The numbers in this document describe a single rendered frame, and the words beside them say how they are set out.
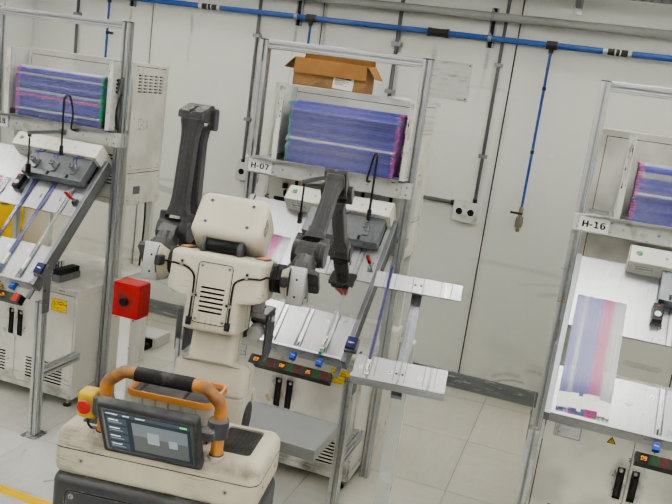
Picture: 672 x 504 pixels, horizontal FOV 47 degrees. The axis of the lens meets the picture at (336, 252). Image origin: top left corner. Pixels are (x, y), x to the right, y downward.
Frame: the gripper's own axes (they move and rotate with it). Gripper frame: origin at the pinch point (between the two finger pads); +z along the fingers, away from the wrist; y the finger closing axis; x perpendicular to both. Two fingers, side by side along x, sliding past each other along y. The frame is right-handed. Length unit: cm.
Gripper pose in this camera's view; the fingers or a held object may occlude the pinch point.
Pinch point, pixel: (344, 293)
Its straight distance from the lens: 317.8
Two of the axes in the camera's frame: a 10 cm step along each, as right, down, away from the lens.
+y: -9.4, -1.8, 2.9
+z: 0.9, 6.9, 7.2
